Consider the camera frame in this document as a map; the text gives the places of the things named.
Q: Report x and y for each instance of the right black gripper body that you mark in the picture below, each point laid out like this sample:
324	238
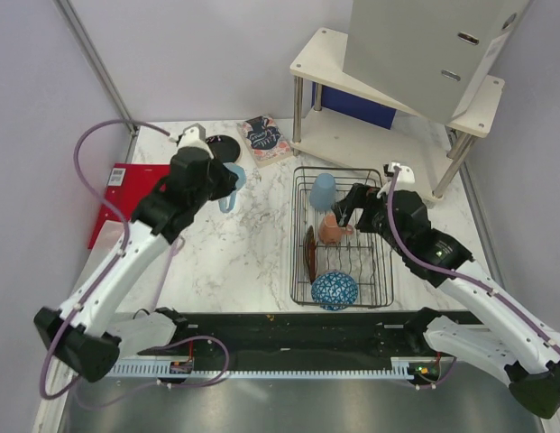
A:
380	225

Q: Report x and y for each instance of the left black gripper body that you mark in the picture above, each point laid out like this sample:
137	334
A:
217	186

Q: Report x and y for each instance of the black plate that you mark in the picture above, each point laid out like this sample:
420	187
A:
224	147

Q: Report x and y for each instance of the pink ceramic mug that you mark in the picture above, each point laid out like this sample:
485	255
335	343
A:
330	232

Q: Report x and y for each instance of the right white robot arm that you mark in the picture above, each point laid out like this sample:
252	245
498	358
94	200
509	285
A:
516	348

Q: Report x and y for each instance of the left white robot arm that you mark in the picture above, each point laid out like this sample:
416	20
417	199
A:
80	332

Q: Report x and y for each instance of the blue plastic tumbler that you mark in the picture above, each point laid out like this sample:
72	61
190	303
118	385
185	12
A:
323	192

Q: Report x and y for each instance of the red plastic folder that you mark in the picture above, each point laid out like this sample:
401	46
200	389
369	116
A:
128	184

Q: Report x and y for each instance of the red floral plate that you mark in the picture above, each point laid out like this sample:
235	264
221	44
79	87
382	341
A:
310	253

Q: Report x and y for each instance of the floral cover book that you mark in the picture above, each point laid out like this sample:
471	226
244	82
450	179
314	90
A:
264	140

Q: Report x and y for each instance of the white two-tier shelf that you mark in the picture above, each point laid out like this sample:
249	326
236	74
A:
435	152

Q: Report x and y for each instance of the blue folder under shelf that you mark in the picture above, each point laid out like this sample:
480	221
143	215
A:
357	107

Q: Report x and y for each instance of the blue white patterned bowl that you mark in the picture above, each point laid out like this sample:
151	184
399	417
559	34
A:
334	290

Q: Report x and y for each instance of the clear plastic sleeve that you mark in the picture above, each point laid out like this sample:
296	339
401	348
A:
105	289

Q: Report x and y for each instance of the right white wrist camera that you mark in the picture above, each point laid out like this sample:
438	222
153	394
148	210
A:
403	174

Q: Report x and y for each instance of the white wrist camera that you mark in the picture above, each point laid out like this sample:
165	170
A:
192	136
403	174

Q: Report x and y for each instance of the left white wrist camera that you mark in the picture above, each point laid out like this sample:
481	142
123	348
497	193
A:
192	136

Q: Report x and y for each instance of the black wire dish rack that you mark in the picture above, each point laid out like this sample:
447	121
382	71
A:
365	257

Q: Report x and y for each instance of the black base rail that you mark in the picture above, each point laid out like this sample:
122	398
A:
306	339

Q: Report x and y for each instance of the grey ring binder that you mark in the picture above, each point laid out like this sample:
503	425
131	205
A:
430	55

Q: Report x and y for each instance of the white cable duct rail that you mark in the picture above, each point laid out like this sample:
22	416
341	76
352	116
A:
153	367

